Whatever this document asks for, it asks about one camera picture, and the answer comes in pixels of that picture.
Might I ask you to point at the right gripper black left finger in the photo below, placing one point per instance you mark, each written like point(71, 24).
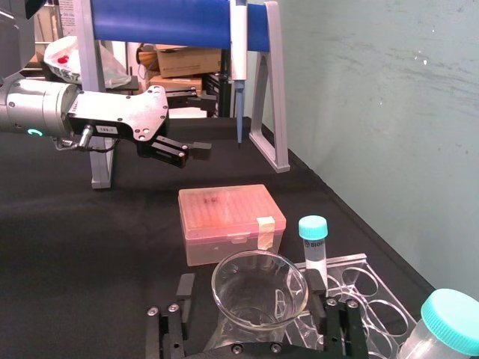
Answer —
point(166, 333)

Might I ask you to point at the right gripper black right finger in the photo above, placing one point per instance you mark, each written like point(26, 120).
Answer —
point(344, 329)

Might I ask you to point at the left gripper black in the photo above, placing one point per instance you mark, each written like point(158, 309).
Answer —
point(108, 130)

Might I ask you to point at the flat brown cardboard box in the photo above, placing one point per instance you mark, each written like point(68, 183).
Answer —
point(176, 83)

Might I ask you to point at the clear acrylic tube rack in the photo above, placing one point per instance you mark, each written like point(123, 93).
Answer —
point(378, 299)

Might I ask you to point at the black background rack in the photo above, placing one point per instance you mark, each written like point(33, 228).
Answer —
point(219, 93)

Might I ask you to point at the large brown cardboard box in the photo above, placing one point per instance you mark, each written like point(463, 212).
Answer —
point(187, 60)

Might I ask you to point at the clear glass beaker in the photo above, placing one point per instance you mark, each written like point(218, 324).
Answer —
point(224, 295)

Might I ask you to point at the translucent pink pipette tip box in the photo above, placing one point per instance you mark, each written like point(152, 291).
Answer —
point(224, 213)

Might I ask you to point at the white grey pipette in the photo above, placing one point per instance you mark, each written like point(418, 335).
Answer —
point(238, 37)

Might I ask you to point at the wide tube with teal cap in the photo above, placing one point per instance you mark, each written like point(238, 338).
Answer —
point(449, 321)

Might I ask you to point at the slim tube with teal cap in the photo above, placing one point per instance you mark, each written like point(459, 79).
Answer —
point(313, 228)

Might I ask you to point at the grey stand with blue bar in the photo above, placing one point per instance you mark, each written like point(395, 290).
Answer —
point(168, 18)

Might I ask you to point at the beige tape strip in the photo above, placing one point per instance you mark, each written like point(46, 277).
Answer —
point(265, 232)

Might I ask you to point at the black table cloth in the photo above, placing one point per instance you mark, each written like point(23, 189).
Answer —
point(75, 243)

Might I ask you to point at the white plastic bag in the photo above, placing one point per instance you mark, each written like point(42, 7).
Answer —
point(63, 60)

